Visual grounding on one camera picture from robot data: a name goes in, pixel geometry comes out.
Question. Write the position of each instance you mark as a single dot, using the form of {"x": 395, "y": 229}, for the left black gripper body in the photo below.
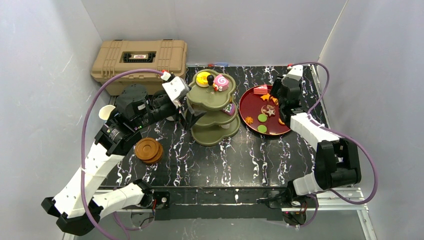
{"x": 182, "y": 111}

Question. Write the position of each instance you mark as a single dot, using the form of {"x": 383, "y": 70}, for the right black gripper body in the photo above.
{"x": 286, "y": 105}

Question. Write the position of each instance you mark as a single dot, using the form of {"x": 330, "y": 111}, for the star shaped cookie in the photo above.
{"x": 270, "y": 111}

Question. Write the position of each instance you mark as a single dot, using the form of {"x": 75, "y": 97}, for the green three-tier dessert stand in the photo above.
{"x": 215, "y": 125}

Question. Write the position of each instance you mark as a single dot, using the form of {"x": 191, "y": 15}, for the yellow frosted donut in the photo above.
{"x": 201, "y": 79}

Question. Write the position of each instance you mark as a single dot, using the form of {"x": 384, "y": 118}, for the purple cake slice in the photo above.
{"x": 229, "y": 109}

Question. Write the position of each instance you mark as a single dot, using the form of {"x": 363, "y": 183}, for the pink swirl roll cake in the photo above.
{"x": 220, "y": 83}

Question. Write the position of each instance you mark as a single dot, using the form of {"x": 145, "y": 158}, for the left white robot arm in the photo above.
{"x": 77, "y": 207}

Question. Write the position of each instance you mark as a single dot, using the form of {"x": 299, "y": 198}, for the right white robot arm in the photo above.
{"x": 337, "y": 161}

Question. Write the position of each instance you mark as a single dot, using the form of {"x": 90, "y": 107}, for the yellow square cracker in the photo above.
{"x": 274, "y": 100}

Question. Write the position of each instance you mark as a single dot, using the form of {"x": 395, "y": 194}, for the yellow fish shaped cookie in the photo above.
{"x": 266, "y": 97}

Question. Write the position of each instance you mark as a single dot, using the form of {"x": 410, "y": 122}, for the red layered cake slice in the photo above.
{"x": 260, "y": 90}

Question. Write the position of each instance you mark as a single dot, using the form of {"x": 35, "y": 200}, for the blue mug cream interior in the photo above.
{"x": 105, "y": 112}

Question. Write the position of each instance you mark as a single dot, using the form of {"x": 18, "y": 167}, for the dark red round tray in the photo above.
{"x": 251, "y": 105}

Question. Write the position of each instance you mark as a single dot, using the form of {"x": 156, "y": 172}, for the green macaron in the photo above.
{"x": 262, "y": 129}
{"x": 262, "y": 118}

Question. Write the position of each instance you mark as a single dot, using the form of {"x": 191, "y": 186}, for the brown wooden coaster stack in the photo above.
{"x": 149, "y": 151}

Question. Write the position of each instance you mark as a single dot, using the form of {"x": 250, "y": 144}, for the small round yellow cookie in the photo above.
{"x": 249, "y": 120}

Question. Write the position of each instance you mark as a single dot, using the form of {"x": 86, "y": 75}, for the tan plastic toolbox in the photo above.
{"x": 118, "y": 56}

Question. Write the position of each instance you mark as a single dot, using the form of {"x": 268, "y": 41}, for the red blue pen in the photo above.
{"x": 218, "y": 64}

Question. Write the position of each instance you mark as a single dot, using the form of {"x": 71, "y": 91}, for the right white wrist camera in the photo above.
{"x": 296, "y": 72}

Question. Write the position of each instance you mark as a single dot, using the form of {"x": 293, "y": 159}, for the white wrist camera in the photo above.
{"x": 175, "y": 87}
{"x": 296, "y": 72}

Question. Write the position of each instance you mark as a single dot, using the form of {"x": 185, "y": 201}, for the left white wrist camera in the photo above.
{"x": 175, "y": 87}

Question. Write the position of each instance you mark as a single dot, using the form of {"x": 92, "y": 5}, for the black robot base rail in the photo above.
{"x": 189, "y": 202}

